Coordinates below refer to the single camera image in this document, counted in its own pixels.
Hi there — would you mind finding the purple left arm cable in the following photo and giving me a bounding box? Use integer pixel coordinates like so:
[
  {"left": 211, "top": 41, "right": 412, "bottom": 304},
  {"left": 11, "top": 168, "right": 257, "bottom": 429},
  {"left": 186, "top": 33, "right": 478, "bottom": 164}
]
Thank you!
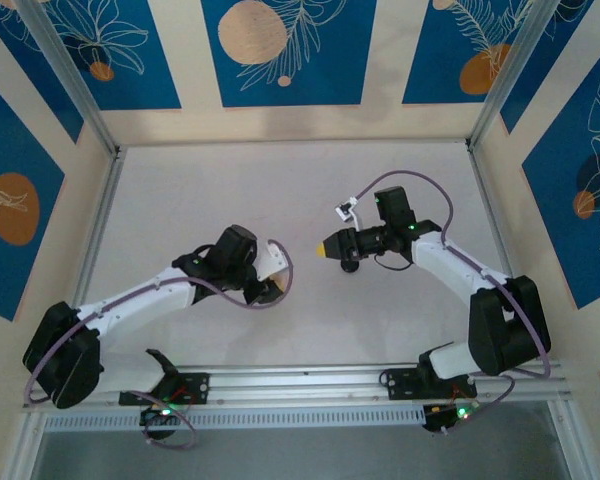
[{"left": 23, "top": 238, "right": 295, "bottom": 450}]

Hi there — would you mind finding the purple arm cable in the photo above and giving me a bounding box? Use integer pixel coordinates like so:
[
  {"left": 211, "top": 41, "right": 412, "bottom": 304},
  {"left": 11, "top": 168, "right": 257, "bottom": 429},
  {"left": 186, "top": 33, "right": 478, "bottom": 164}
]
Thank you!
[
  {"left": 23, "top": 238, "right": 295, "bottom": 450},
  {"left": 352, "top": 169, "right": 553, "bottom": 435}
]

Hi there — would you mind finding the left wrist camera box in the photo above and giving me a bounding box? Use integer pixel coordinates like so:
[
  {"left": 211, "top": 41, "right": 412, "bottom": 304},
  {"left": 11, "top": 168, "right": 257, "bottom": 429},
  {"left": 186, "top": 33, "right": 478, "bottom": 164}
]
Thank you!
[{"left": 252, "top": 238, "right": 287, "bottom": 281}]

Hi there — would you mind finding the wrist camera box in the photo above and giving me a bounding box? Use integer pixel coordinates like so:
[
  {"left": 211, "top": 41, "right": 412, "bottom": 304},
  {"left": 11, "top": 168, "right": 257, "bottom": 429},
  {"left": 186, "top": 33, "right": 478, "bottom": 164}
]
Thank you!
[
  {"left": 252, "top": 238, "right": 287, "bottom": 281},
  {"left": 334, "top": 196, "right": 365, "bottom": 232}
]

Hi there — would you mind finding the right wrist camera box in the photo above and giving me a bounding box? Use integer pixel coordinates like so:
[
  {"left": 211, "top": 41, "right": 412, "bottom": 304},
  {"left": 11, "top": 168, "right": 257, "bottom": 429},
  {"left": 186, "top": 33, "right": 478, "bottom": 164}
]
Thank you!
[{"left": 334, "top": 196, "right": 365, "bottom": 232}]

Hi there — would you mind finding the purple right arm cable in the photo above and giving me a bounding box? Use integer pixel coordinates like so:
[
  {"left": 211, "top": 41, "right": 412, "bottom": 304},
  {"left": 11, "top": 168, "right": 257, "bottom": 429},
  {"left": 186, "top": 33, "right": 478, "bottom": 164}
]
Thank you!
[{"left": 352, "top": 169, "right": 553, "bottom": 435}]

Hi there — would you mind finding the thin black wire loop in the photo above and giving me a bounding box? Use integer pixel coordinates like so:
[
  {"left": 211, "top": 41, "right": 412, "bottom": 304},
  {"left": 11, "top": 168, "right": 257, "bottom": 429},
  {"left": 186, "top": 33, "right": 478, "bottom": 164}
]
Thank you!
[{"left": 373, "top": 251, "right": 417, "bottom": 273}]

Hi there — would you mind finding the aluminium mounting rail frame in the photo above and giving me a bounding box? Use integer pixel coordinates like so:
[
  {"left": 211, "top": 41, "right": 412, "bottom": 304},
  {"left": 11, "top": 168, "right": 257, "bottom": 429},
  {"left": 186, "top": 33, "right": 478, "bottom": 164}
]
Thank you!
[{"left": 22, "top": 359, "right": 574, "bottom": 414}]

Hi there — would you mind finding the aluminium table side rail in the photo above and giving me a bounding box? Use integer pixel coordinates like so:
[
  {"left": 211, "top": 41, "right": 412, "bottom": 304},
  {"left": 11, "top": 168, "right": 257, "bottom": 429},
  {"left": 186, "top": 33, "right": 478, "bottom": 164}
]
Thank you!
[
  {"left": 52, "top": 147, "right": 129, "bottom": 371},
  {"left": 467, "top": 144, "right": 549, "bottom": 361}
]

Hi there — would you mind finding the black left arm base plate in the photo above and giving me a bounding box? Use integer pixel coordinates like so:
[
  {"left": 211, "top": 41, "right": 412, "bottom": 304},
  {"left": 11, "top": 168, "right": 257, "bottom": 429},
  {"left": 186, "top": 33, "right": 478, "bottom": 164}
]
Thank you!
[{"left": 118, "top": 372, "right": 211, "bottom": 406}]

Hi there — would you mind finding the white slotted cable duct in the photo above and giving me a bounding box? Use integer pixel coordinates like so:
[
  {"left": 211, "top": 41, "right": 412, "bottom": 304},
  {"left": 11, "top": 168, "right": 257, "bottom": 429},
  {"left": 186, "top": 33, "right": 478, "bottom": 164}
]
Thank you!
[{"left": 42, "top": 410, "right": 429, "bottom": 434}]

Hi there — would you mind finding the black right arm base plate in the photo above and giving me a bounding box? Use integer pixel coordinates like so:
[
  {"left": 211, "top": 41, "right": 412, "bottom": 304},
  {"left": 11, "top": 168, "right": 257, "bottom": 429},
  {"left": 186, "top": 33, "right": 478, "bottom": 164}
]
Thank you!
[{"left": 382, "top": 367, "right": 479, "bottom": 401}]

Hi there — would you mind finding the aluminium frame post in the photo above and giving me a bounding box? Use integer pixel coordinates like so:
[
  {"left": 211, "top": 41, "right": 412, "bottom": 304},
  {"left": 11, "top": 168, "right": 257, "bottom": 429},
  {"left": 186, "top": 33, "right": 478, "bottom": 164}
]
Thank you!
[
  {"left": 17, "top": 0, "right": 121, "bottom": 156},
  {"left": 467, "top": 0, "right": 564, "bottom": 151}
]

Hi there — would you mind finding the aluminium frame leg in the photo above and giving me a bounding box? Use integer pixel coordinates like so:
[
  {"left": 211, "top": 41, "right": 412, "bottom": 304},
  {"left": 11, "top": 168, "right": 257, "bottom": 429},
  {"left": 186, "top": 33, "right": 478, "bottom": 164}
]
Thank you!
[
  {"left": 547, "top": 399, "right": 599, "bottom": 480},
  {"left": 0, "top": 412, "right": 49, "bottom": 480}
]

